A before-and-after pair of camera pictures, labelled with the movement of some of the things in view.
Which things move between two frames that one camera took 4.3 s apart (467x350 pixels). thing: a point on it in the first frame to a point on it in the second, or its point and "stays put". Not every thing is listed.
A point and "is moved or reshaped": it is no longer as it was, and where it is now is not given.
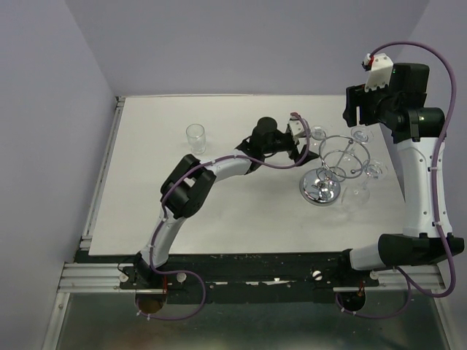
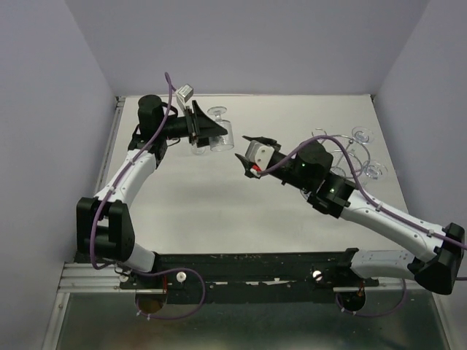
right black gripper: x=352 y=95 to x=247 y=166
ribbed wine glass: x=317 y=141 is moved or reshaped
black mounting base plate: x=209 y=279 stays put
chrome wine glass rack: x=342 y=157 stays put
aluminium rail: x=93 y=278 stays put
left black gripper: x=309 y=156 to x=204 y=127
